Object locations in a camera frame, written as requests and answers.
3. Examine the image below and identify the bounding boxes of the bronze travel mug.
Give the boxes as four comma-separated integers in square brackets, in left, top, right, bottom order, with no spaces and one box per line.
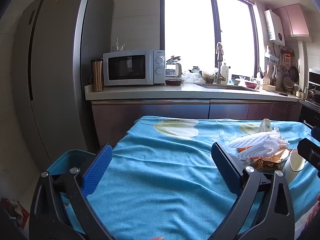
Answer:
[90,58,104,92]

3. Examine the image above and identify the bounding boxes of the kitchen window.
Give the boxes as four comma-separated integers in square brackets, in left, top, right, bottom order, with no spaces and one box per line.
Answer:
[164,0,260,80]

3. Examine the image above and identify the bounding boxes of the steel kitchen faucet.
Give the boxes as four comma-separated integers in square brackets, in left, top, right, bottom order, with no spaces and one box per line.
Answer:
[215,42,226,84]

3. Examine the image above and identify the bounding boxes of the brown kitchen base cabinet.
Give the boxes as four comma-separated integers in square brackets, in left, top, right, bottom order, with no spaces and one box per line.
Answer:
[84,82,302,147]

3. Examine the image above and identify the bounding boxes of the glass food jar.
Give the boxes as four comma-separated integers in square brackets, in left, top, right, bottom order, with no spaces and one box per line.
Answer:
[202,70,216,84]

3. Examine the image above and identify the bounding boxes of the white microwave oven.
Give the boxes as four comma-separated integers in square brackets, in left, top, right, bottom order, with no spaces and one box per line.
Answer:
[103,49,166,87]

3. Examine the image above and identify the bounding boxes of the steel kitchen sink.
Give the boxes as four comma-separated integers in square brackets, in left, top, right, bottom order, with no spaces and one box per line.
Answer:
[199,83,258,92]

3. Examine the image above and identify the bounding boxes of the white foam fruit net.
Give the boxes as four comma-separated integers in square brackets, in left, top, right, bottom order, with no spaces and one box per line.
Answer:
[228,126,290,161]

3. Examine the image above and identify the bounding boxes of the hanging frying pan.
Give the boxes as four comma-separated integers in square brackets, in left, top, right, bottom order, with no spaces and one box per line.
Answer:
[289,66,300,82]

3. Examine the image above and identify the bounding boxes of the grey refrigerator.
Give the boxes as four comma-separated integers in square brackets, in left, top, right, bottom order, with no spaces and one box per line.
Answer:
[12,0,115,167]

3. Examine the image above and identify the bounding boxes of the white soap bottle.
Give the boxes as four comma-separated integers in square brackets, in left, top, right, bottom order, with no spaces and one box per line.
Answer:
[220,60,230,85]

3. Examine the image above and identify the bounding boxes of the red printed cardboard box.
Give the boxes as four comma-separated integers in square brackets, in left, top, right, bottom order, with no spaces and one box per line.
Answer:
[1,197,30,230]

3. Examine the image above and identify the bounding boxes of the white figurine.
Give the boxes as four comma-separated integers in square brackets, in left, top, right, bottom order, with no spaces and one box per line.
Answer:
[112,37,126,53]

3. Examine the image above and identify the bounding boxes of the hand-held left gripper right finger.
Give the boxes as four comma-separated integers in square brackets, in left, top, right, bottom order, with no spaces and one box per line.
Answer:
[211,142,296,240]

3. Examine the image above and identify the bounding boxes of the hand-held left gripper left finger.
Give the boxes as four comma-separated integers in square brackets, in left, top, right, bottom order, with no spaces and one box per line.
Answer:
[29,144,115,240]

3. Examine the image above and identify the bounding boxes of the white water heater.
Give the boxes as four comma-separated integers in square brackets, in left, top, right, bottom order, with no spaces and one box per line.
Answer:
[264,9,286,47]

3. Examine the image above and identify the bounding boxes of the gold snack wrapper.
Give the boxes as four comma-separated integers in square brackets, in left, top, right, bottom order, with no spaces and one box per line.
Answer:
[249,149,293,171]

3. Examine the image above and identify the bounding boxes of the pink wall cabinet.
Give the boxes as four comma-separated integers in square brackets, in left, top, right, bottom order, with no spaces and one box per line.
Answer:
[272,4,311,38]

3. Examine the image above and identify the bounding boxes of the clear plastic bag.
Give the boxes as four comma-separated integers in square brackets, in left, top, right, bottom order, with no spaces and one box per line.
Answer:
[182,70,205,84]

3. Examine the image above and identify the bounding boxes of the blue floral blanket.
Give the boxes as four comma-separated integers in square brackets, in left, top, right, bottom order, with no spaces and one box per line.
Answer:
[61,116,320,240]

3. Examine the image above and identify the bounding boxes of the glass electric kettle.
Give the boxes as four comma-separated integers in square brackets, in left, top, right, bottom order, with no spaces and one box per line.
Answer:
[165,56,183,79]

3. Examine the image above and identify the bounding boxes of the blue plastic bin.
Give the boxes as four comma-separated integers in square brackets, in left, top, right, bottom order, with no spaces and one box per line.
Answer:
[46,149,100,179]

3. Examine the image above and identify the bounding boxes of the dark red food container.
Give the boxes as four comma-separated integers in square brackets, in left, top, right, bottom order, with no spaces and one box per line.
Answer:
[165,77,183,87]

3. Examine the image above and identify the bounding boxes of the black built-in oven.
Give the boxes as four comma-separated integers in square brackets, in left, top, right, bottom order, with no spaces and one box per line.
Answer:
[298,68,320,128]

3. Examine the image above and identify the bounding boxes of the dotted white paper cup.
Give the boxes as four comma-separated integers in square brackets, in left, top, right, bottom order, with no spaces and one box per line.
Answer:
[282,148,306,185]

